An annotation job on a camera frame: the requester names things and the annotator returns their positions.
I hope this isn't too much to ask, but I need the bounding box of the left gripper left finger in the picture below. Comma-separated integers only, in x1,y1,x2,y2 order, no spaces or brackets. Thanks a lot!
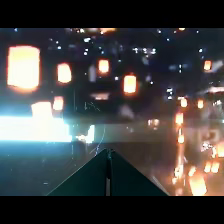
47,148,110,197

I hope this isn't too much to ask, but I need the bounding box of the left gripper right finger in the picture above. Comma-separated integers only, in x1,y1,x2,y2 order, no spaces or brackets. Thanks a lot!
109,149,169,197

